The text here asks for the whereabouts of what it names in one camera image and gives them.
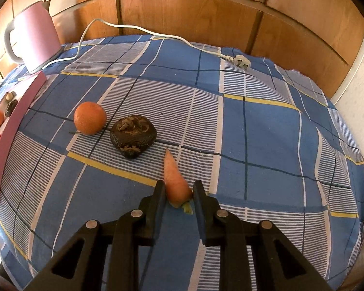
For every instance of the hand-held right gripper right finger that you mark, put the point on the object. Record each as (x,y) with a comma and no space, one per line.
(200,212)

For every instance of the pink electric kettle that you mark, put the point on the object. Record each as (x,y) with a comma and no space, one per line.
(36,36)

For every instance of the pink tray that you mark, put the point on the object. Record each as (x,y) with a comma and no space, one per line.
(6,145)

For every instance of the blue checked bedsheet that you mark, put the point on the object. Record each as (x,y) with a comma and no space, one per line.
(230,145)

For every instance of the small tan round fruit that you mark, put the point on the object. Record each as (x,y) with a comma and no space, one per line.
(10,96)

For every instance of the white power plug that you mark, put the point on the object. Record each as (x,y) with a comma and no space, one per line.
(242,61)

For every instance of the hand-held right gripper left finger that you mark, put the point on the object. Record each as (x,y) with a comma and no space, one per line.
(157,215)

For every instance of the dark carved round box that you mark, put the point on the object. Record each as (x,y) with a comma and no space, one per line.
(133,136)

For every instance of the carrot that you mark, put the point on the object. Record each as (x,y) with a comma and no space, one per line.
(175,182)

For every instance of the wooden panelled wardrobe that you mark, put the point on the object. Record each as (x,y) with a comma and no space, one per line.
(185,9)

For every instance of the orange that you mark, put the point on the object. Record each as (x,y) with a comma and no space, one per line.
(90,118)

